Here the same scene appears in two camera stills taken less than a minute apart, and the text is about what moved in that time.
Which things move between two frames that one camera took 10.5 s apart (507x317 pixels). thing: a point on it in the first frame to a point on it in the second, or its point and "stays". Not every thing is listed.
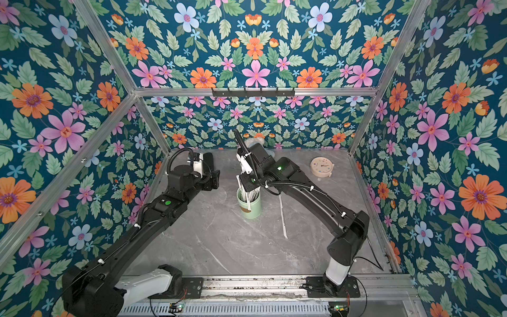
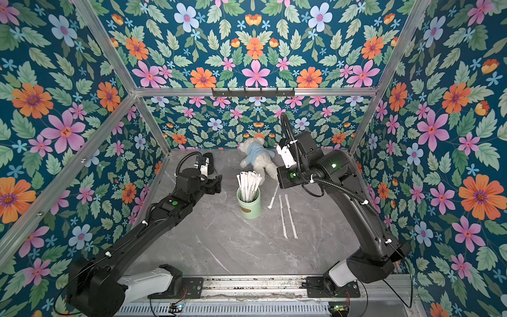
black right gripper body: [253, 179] to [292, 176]
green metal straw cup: [255, 206] stays
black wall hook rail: [253, 93] stays
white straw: [284, 232] stays
